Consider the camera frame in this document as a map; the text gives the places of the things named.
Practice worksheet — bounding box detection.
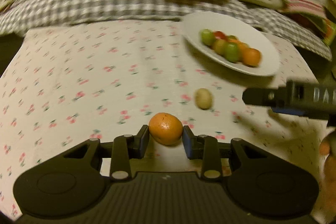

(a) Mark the orange mandarin front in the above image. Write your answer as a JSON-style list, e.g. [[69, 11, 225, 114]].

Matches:
[[149, 113, 183, 145]]

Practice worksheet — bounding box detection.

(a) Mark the small yellow fruit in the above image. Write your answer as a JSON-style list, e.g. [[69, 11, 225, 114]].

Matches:
[[194, 88, 213, 110]]

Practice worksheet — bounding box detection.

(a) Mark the large orange mandarin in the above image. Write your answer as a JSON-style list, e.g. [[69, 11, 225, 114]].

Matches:
[[241, 48, 262, 67]]

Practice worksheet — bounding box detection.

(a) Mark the small yellow-green fruit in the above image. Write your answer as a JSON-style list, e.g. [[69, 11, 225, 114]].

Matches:
[[211, 39, 228, 56]]

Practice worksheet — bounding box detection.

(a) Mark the green oval fruit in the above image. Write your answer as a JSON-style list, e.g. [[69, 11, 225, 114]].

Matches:
[[227, 35, 238, 40]]

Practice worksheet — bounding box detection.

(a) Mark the olive green round fruit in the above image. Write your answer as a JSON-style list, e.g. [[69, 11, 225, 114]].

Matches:
[[200, 29, 216, 47]]

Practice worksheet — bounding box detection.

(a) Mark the cherry print tablecloth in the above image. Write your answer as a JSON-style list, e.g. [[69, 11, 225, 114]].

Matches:
[[1, 20, 326, 219]]

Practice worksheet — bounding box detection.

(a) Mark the orange mandarin in plate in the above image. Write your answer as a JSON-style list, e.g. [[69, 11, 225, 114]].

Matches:
[[228, 39, 249, 59]]

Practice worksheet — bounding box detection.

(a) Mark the red tomato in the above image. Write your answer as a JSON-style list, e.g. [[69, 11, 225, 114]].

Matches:
[[213, 31, 228, 41]]

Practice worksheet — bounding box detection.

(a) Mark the white ribbed plate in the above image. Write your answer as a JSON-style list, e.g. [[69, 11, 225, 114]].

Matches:
[[181, 12, 280, 77]]

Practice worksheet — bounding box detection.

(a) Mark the grey checked blanket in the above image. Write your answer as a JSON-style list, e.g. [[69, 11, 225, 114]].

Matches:
[[1, 0, 333, 61]]

